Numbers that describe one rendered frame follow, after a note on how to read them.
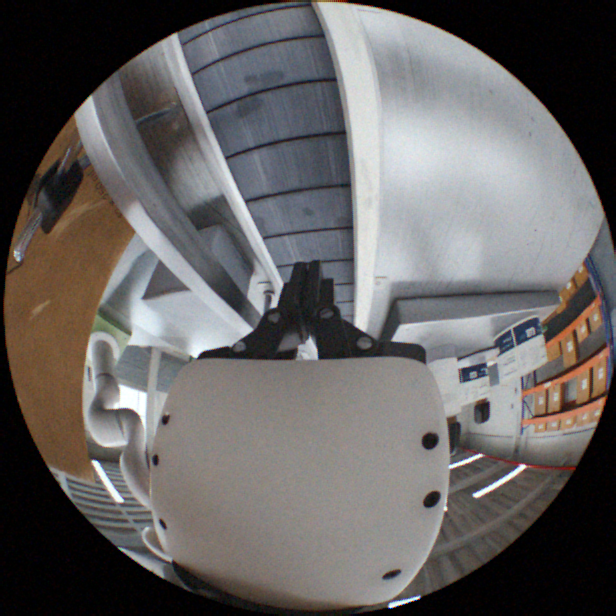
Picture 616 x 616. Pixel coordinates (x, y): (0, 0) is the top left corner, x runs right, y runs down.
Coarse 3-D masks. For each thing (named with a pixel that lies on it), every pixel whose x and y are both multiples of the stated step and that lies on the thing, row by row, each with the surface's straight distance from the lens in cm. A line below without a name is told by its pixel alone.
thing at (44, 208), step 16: (160, 112) 19; (80, 144) 9; (64, 160) 10; (80, 160) 14; (48, 176) 12; (64, 176) 11; (80, 176) 12; (48, 192) 11; (64, 192) 11; (48, 208) 11; (64, 208) 13; (32, 224) 12; (48, 224) 12; (16, 256) 12
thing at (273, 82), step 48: (192, 48) 16; (240, 48) 14; (288, 48) 13; (240, 96) 13; (288, 96) 12; (336, 96) 12; (240, 144) 13; (288, 144) 13; (336, 144) 13; (288, 192) 14; (336, 192) 14; (288, 240) 17; (336, 240) 17; (336, 288) 23
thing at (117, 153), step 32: (96, 96) 8; (96, 128) 7; (128, 128) 7; (96, 160) 7; (128, 160) 7; (128, 192) 7; (160, 192) 7; (160, 224) 7; (192, 224) 8; (160, 256) 8; (192, 256) 8; (192, 288) 9; (224, 288) 9; (256, 320) 12
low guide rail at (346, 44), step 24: (336, 24) 10; (336, 48) 9; (360, 48) 9; (336, 72) 10; (360, 72) 9; (360, 96) 9; (360, 120) 9; (360, 144) 9; (360, 168) 10; (360, 192) 10; (360, 216) 11; (360, 240) 12; (360, 264) 14; (360, 288) 16; (360, 312) 20
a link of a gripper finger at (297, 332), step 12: (300, 264) 12; (300, 276) 11; (288, 288) 10; (300, 288) 10; (288, 300) 10; (300, 300) 10; (288, 312) 10; (300, 312) 10; (288, 324) 10; (300, 324) 11; (288, 336) 10; (300, 336) 10; (240, 348) 9; (288, 348) 10
